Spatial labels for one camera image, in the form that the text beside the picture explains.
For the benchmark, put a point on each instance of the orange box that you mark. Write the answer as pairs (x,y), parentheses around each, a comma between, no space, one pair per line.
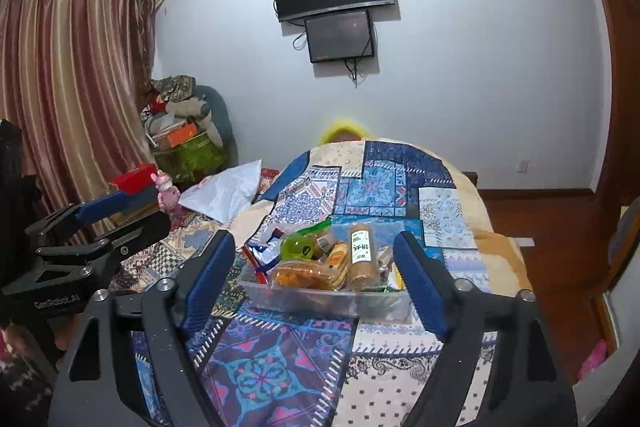
(177,137)

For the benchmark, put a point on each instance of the striped brown curtain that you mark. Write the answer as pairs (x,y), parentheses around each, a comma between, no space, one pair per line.
(75,82)

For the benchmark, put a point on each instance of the clear plastic box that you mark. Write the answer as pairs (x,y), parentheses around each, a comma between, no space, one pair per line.
(320,302)

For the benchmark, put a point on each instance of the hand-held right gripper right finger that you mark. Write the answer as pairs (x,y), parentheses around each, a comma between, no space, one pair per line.
(420,282)

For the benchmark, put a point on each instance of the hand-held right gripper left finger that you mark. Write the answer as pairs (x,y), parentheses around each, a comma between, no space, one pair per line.
(210,282)

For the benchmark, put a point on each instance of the grey striped cloth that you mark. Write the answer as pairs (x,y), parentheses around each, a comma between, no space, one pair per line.
(170,117)

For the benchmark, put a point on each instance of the yellow object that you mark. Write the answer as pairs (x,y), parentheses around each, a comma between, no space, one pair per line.
(345,127)

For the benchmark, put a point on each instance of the pink plush toy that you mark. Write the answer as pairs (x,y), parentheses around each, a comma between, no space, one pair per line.
(167,194)

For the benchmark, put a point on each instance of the patchwork blanket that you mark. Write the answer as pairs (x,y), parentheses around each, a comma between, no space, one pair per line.
(380,187)

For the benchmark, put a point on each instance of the green bag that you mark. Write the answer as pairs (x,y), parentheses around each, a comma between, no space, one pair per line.
(192,159)

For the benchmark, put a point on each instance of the brown cracker packet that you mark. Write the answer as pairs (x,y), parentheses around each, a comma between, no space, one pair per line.
(322,239)

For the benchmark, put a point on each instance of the white wall socket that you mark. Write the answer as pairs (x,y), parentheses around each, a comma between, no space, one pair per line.
(523,165)

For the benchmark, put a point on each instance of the round cookie packet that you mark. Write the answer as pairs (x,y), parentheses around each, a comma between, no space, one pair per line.
(336,257)

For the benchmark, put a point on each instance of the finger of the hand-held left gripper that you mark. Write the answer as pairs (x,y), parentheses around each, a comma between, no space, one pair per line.
(135,234)
(115,207)

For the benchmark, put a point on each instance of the brown biscuit tube packet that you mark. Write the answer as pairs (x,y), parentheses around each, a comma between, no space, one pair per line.
(364,267)

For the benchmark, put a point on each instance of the teal cushion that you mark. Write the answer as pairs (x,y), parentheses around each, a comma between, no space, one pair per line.
(220,122)

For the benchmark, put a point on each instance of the camouflage cloth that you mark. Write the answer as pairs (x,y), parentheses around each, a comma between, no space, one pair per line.
(172,88)

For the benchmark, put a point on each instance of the pink slipper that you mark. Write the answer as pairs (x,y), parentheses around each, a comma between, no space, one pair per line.
(595,359)

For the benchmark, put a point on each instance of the white plastic bag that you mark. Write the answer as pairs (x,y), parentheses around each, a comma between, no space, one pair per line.
(225,194)

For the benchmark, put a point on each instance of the red box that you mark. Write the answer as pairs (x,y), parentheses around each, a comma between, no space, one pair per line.
(132,179)

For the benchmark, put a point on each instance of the blue white snack packet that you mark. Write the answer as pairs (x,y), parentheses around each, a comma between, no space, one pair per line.
(267,249)

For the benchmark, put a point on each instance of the wooden door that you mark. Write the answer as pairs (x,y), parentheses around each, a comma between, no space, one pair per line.
(620,107)

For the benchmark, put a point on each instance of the small black monitor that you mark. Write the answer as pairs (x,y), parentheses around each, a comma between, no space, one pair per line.
(340,37)

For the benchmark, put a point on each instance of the red snack packet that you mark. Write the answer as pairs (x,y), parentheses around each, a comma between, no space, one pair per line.
(257,272)

